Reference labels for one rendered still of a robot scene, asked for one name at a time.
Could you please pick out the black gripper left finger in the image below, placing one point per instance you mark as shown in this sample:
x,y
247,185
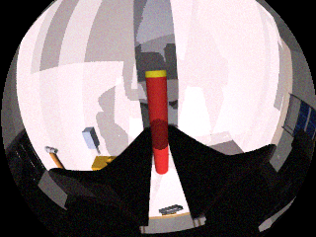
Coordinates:
x,y
125,182

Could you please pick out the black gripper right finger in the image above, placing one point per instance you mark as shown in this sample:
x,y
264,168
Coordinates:
x,y
205,174

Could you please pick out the red cylinder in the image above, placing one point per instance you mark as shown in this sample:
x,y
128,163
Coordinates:
x,y
156,92

